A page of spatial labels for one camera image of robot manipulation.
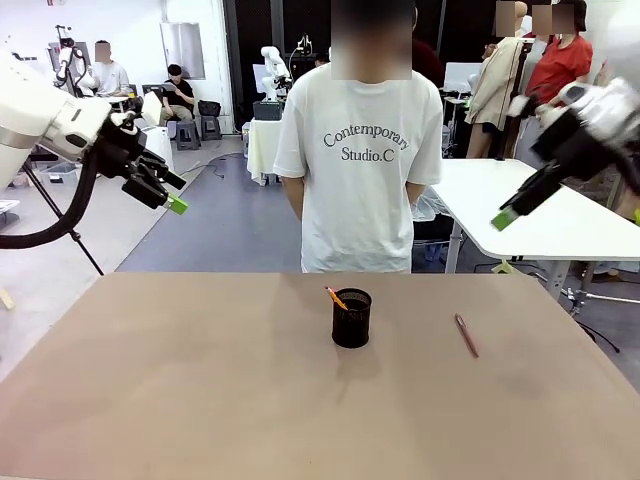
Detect white air purifier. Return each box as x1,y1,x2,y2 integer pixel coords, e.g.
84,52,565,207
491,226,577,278
141,126,176,174

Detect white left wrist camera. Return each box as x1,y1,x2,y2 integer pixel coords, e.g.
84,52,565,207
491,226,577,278
141,90,164,127

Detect black box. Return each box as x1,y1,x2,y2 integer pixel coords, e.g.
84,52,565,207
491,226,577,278
252,100,287,122

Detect small white board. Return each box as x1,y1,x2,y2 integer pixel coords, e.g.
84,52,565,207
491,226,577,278
443,60,477,93

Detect person right forearm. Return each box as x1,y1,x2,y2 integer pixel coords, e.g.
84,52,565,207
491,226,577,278
280,174,305,224

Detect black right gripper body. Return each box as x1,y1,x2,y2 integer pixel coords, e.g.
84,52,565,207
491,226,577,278
529,111,622,181

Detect black mesh pen holder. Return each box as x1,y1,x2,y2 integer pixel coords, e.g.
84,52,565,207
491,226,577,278
331,286,373,349

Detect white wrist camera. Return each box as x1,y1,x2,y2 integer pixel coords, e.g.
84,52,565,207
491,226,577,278
509,93,533,120
141,90,164,127

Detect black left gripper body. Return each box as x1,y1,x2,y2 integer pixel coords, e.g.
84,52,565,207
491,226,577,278
96,119,149,179

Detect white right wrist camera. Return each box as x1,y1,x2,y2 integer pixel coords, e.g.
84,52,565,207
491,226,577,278
509,93,533,120

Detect black tripod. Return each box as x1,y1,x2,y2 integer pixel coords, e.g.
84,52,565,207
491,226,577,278
21,164,106,277

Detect black camera stand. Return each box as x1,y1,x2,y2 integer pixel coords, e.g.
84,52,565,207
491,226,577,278
289,31,317,77

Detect clear plastic bag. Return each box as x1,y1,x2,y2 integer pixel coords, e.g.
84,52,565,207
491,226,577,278
411,189,454,222

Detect table with white cloth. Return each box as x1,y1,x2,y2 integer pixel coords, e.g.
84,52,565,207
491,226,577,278
246,118,287,186

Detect silver metal panel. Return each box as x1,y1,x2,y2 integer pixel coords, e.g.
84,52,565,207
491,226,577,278
159,20,207,80

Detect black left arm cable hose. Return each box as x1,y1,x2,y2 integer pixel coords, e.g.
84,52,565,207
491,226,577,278
0,149,99,250

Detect seated person white shirt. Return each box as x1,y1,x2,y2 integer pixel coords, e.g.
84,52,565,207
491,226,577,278
86,40,132,98

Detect grey plastic stool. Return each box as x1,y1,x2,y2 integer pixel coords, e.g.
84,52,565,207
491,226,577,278
174,119,203,151
199,113,223,141

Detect seated person black shirt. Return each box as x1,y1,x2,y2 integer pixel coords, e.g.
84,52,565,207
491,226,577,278
159,63,197,124

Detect woman in red shirt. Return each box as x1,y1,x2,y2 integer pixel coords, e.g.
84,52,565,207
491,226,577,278
519,0,595,167

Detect yellow pencil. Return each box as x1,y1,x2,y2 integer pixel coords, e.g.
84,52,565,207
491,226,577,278
324,285,349,312

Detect clear storage bin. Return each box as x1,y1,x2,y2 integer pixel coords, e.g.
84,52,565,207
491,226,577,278
38,164,81,186

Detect person in white t-shirt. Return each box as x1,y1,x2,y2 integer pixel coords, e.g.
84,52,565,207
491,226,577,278
273,0,444,275

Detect dark red pen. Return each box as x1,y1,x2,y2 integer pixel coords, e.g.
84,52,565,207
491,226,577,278
453,312,480,359

